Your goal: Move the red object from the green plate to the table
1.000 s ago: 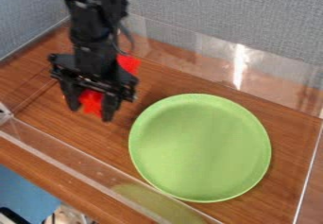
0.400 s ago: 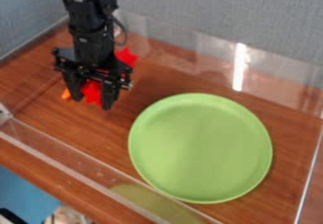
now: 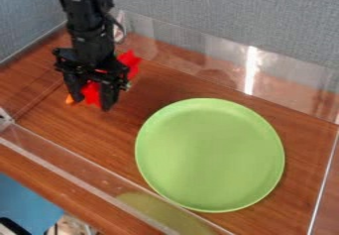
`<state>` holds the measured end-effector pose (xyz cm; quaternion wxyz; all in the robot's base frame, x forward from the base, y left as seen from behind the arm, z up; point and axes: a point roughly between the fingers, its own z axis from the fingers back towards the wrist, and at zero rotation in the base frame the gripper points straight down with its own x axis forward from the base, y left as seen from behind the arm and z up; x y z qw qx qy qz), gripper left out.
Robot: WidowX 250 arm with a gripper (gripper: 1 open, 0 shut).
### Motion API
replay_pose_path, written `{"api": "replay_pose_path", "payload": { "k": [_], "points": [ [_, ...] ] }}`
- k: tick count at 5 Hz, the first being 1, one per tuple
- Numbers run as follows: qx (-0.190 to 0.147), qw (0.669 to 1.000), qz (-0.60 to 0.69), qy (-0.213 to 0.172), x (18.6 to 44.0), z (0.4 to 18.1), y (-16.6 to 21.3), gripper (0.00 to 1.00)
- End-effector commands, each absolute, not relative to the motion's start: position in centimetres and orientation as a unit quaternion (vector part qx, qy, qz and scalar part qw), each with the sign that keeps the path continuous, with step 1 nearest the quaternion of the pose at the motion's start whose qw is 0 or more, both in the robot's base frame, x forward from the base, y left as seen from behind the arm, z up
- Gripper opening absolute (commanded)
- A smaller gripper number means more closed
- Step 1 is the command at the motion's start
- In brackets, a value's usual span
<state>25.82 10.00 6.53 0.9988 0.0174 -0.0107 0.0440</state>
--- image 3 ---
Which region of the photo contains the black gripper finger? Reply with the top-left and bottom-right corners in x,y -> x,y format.
99,81 -> 119,111
65,73 -> 86,102

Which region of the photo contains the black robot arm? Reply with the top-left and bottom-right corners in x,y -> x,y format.
53,0 -> 130,111

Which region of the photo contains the orange toy carrot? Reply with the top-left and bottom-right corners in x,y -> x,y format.
66,95 -> 75,104

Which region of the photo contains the green round plate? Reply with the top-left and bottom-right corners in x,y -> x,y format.
135,98 -> 285,213

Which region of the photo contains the clear acrylic corner bracket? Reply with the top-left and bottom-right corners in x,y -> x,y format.
114,11 -> 126,44

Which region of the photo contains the clear acrylic enclosure wall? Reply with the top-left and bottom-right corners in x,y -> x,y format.
0,13 -> 339,235

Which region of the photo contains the red cross-shaped bar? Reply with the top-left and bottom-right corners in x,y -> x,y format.
82,50 -> 142,108

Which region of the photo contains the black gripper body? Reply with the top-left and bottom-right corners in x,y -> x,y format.
53,37 -> 117,80

